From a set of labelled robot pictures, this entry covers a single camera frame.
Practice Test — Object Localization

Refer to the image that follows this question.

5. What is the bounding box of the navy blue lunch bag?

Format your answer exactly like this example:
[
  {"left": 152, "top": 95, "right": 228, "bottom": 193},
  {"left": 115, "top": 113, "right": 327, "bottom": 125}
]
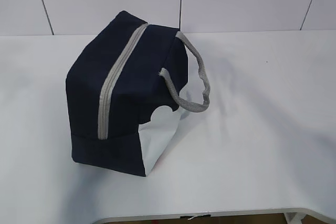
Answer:
[{"left": 65, "top": 11, "right": 211, "bottom": 177}]

